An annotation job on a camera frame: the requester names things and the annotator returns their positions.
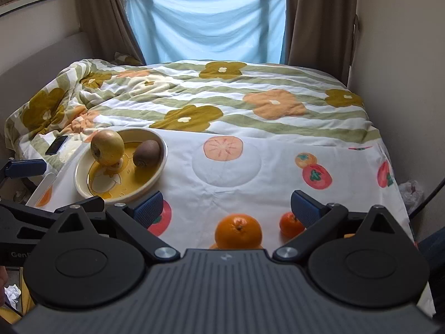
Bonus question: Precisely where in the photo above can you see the brown curtain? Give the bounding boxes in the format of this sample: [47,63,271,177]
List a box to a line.
[71,0,147,66]
[285,0,359,84]

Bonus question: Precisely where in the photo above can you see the cream cartoon print bowl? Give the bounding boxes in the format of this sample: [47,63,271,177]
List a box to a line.
[75,128,168,202]

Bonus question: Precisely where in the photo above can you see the floral pillow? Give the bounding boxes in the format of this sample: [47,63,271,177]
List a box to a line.
[114,52,144,66]

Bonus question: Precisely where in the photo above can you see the clear plastic bag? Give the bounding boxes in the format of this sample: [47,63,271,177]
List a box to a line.
[399,180,425,214]

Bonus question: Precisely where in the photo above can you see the dark blue pants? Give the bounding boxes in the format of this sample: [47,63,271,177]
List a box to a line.
[417,231,445,317]

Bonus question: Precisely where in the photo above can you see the orange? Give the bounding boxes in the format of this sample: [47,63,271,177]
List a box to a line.
[214,214,263,250]

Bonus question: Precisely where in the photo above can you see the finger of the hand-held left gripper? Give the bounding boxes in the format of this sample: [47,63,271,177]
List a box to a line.
[0,197,105,218]
[0,159,47,185]

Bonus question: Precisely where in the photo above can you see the crumpled white paper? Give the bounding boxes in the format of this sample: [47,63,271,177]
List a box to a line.
[4,284,22,301]

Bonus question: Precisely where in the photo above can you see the light blue cloth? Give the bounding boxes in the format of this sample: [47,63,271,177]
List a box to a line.
[125,0,288,65]

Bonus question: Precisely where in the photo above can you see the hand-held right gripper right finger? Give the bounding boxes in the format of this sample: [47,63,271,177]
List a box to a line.
[273,191,395,262]

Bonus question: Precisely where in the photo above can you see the small tangerine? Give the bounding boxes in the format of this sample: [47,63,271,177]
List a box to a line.
[280,212,306,239]

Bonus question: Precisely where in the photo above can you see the brown kiwi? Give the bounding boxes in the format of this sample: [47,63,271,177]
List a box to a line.
[133,140,161,168]

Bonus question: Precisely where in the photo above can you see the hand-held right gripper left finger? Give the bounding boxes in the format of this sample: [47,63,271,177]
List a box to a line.
[56,191,181,261]

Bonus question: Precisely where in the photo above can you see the yellow-brown apple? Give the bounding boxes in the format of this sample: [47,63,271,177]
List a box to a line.
[91,130,125,166]

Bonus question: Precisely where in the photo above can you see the black cable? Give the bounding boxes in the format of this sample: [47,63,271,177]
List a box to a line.
[409,177,445,218]

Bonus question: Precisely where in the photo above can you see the black smartphone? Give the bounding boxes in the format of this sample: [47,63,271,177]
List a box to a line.
[45,135,69,156]

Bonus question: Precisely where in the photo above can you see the white persimmon print sheet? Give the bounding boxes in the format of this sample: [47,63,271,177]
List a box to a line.
[26,129,437,317]

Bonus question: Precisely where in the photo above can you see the floral striped blanket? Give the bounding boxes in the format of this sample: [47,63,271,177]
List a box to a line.
[4,59,381,175]

